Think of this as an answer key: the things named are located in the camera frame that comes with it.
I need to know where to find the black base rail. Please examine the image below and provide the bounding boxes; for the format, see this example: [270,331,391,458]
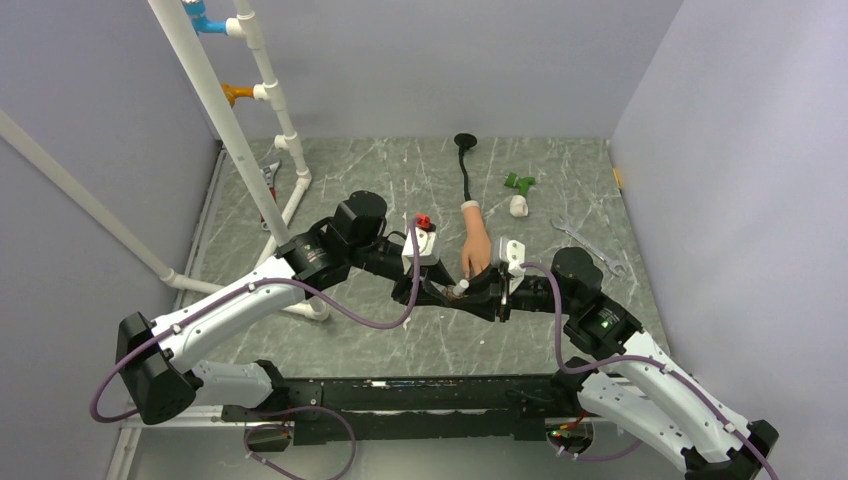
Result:
[222,373,583,446]

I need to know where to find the adjustable wrench red handle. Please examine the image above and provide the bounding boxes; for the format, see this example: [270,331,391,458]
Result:
[260,161,280,232]

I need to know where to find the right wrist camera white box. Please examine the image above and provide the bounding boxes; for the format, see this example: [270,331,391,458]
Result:
[492,236,526,278]

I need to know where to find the glitter nail polish bottle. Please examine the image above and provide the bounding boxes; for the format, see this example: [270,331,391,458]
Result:
[445,279,470,301]

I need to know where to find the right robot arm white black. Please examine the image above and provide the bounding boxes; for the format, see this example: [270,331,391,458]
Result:
[446,247,779,479]

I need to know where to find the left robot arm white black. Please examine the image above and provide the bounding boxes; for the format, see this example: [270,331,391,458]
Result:
[114,190,456,425]

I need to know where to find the white PVC pipe frame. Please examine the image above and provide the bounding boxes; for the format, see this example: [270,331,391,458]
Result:
[0,0,331,323]

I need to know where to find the green pipe fitting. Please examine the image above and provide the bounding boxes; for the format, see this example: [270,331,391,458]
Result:
[504,172,536,197]

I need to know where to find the orange pipe fitting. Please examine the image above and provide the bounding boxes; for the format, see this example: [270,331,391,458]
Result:
[221,83,254,108]

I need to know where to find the silver combination wrench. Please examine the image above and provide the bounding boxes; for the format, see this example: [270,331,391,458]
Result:
[550,216,627,277]

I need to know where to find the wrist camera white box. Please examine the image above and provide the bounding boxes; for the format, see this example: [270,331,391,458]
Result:
[401,213,441,271]
[492,236,526,278]

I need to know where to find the black flexible stand with base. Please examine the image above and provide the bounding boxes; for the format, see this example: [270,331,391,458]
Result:
[453,132,478,201]

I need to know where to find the mannequin practice hand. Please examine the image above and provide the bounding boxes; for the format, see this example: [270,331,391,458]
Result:
[461,200,492,280]

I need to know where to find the white pipe fitting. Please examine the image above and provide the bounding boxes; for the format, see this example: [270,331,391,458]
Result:
[509,194,529,218]

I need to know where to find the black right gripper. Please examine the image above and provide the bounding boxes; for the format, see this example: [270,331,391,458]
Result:
[451,262,577,322]

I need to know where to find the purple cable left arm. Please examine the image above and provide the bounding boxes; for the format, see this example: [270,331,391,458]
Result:
[89,218,425,425]

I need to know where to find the blue pipe fitting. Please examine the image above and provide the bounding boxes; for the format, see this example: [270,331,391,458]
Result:
[181,0,227,35]

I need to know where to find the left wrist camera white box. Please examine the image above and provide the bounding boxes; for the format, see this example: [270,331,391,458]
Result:
[401,213,441,271]

